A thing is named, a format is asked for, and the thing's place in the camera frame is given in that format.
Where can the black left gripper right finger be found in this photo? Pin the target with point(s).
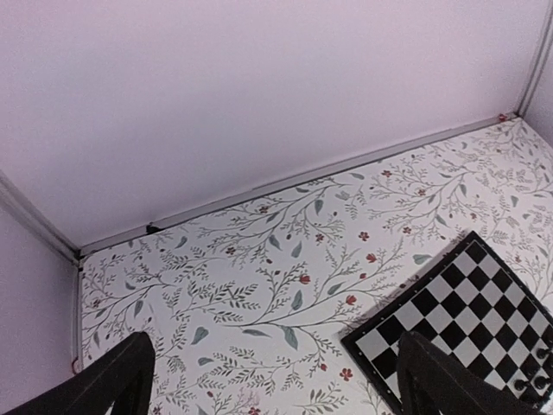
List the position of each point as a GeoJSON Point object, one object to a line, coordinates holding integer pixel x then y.
{"type": "Point", "coordinates": [431, 382]}

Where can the black silver chess board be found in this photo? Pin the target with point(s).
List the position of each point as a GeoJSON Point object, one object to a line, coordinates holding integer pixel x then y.
{"type": "Point", "coordinates": [473, 307]}

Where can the left aluminium frame post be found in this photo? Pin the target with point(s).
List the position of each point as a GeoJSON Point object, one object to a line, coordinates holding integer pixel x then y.
{"type": "Point", "coordinates": [28, 215]}

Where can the black chess knight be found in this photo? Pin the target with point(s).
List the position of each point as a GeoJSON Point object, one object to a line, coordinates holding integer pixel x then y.
{"type": "Point", "coordinates": [531, 389]}

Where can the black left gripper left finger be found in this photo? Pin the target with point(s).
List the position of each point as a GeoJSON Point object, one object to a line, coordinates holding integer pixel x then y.
{"type": "Point", "coordinates": [119, 382]}

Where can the floral patterned table mat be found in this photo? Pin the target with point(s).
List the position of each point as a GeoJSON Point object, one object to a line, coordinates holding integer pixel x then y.
{"type": "Point", "coordinates": [246, 307]}

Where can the black chess pawn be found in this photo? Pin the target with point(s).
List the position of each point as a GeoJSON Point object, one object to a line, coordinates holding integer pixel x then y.
{"type": "Point", "coordinates": [543, 353]}
{"type": "Point", "coordinates": [535, 372]}

